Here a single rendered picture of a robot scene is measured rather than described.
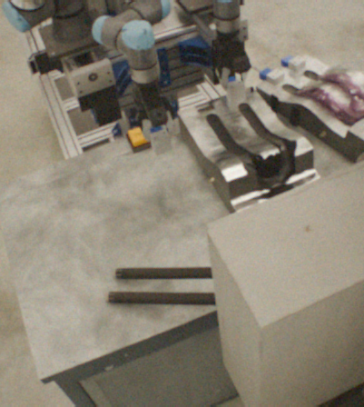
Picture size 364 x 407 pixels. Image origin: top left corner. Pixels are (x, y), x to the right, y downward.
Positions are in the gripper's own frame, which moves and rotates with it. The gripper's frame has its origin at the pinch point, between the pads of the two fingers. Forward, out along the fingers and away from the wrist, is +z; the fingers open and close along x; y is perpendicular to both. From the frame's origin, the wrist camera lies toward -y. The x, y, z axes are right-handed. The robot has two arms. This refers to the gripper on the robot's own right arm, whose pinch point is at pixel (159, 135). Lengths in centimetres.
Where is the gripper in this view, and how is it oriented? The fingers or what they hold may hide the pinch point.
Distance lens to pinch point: 156.4
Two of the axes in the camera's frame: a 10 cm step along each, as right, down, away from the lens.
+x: -9.2, 3.5, -1.6
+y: -3.7, -6.9, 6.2
